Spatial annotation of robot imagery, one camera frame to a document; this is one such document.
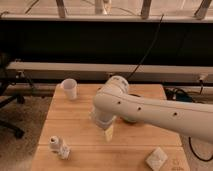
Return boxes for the small white plastic bottle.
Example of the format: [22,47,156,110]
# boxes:
[49,136,70,160]

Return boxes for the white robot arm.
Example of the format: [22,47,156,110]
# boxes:
[91,76,213,144]

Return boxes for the green ceramic bowl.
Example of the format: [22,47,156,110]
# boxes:
[121,94,141,124]

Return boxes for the white square sponge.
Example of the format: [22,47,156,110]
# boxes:
[146,147,168,171]

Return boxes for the white paper cup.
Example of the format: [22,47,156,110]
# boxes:
[60,78,77,100]

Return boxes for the black office chair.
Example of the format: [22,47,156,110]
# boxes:
[0,53,25,139]

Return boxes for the black cable on floor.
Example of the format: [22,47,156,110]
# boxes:
[165,87,213,163]

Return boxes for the grey wall rail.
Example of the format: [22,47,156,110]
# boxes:
[7,62,213,84]

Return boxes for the black hanging cable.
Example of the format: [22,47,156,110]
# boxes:
[121,13,165,82]

